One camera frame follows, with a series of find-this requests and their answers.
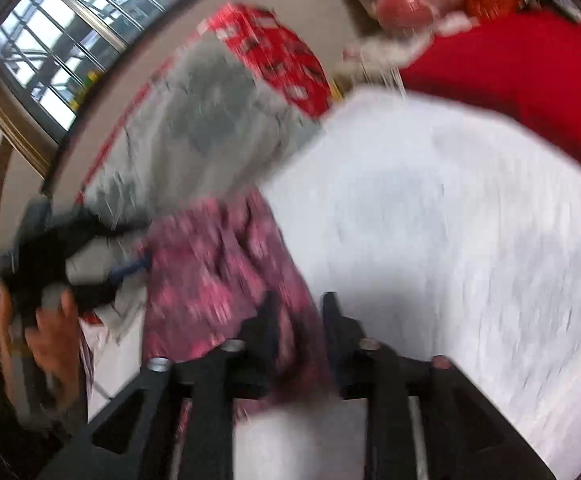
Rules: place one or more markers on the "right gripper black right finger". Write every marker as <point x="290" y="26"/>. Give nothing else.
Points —
<point x="424" y="419"/>

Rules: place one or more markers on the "red blanket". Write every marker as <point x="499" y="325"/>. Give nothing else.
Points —
<point x="526" y="66"/>

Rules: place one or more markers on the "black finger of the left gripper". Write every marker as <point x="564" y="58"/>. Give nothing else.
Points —
<point x="106" y="230"/>
<point x="118" y="274"/>

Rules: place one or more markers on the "red patterned pillow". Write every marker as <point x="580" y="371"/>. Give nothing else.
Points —
<point x="272" y="52"/>

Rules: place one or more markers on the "person's left hand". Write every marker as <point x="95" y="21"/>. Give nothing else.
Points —
<point x="54" y="343"/>

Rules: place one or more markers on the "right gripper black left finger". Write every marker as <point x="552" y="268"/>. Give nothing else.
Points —
<point x="175" y="420"/>

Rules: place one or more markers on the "grey floral pillow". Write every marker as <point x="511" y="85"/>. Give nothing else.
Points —
<point x="207" y="126"/>

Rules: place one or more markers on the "window with metal bars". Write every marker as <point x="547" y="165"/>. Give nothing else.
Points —
<point x="53" y="51"/>

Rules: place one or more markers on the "white quilted bedspread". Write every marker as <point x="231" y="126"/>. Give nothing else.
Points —
<point x="449" y="230"/>

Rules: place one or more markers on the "pink floral shirt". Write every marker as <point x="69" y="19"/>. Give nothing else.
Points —
<point x="212" y="265"/>

